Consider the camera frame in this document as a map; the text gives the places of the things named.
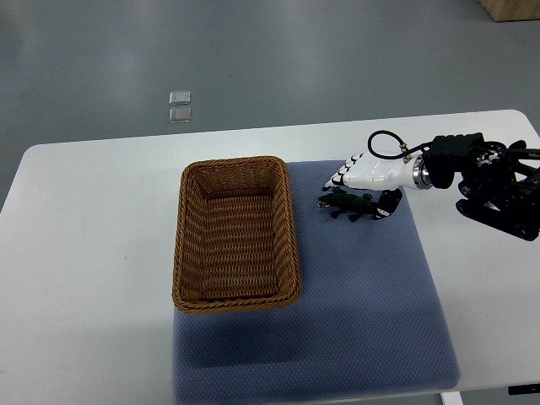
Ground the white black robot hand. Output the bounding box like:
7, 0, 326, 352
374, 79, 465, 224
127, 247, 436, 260
322, 153, 432, 220

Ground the dark toy crocodile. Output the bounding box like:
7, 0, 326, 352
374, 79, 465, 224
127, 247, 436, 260
317, 187, 377, 222

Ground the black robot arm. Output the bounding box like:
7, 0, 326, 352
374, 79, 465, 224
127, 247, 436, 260
423, 132, 539, 241

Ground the brown wicker basket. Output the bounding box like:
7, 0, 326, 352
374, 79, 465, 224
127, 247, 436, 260
172, 156, 302, 315

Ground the blue grey table mat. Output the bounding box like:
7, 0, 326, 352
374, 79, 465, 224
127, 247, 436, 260
171, 161, 460, 404

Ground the wooden box corner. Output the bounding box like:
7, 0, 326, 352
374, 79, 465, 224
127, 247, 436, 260
480, 0, 539, 23

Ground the lower clear floor plate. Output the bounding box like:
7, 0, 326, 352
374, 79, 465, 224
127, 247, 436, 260
169, 106, 192, 123

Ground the clear floor plate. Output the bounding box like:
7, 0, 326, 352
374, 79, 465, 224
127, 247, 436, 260
169, 106, 192, 123
169, 89, 192, 105

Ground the upper clear floor plate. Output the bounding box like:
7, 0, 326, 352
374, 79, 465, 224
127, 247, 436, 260
169, 89, 192, 105

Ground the white table leg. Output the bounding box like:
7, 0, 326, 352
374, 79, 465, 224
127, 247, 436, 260
440, 391, 464, 405

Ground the black table controller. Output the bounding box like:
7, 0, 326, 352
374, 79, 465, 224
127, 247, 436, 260
508, 383, 540, 396

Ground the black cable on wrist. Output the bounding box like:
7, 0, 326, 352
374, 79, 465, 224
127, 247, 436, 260
367, 129, 434, 164

